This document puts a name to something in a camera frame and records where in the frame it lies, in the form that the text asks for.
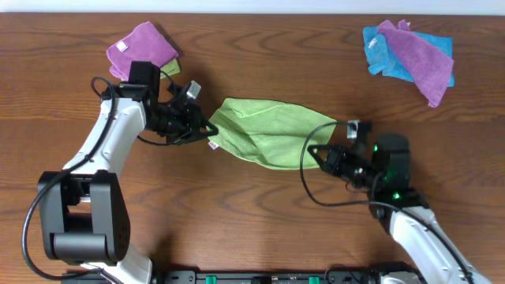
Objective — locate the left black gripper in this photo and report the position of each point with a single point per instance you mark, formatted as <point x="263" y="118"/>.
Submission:
<point x="193" y="126"/>

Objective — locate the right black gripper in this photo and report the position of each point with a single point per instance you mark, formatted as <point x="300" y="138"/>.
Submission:
<point x="335" y="158"/>

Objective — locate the green microfiber cloth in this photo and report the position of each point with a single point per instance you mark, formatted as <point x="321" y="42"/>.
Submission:
<point x="269" y="133"/>

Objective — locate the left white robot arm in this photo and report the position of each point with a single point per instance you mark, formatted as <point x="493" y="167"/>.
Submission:
<point x="82" y="211"/>

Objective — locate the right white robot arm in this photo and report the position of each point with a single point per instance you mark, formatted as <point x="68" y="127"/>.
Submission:
<point x="402" y="211"/>

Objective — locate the folded green cloth under purple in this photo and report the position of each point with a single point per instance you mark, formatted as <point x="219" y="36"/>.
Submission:
<point x="169" y="69"/>

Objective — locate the purple cloth on blue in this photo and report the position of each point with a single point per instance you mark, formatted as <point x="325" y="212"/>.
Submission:
<point x="430" y="68"/>

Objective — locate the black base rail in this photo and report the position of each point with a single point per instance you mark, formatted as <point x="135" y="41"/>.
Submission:
<point x="252" y="277"/>

